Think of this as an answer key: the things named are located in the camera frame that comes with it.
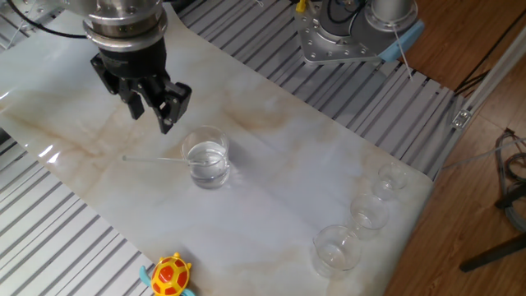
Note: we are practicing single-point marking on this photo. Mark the large empty glass beaker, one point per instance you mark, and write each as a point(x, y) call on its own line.
point(337, 255)

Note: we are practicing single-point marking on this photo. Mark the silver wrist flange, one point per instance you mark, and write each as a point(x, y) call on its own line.
point(123, 24)

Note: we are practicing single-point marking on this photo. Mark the clear glass stirring rod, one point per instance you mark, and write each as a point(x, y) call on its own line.
point(156, 159)

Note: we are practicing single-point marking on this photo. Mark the glass beaker with water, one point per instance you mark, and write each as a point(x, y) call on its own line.
point(209, 177)

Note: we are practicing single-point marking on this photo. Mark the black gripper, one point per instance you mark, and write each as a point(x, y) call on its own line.
point(133, 61)

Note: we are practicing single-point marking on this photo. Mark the glossy marble pattern mat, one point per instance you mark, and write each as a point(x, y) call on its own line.
point(267, 205)

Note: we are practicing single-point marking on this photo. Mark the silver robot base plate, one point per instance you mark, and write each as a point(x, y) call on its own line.
point(324, 45)

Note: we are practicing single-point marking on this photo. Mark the small empty glass beaker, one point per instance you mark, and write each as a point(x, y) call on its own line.
point(392, 178)

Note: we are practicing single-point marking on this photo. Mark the medium empty glass beaker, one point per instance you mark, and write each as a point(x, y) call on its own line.
point(367, 218)

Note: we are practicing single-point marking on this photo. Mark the silver metal mount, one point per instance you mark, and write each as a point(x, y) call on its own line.
point(24, 12)

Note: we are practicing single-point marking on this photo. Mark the aluminium frame strut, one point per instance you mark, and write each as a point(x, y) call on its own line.
point(493, 78)

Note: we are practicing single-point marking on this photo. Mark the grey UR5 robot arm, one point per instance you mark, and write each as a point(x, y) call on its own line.
point(349, 20)

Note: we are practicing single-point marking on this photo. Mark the black stand leg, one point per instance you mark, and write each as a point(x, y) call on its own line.
point(493, 253)

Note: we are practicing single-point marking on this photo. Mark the yellow plastic clip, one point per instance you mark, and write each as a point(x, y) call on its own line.
point(301, 5)

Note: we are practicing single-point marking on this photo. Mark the yellow orange turtle toy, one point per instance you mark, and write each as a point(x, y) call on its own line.
point(170, 275)

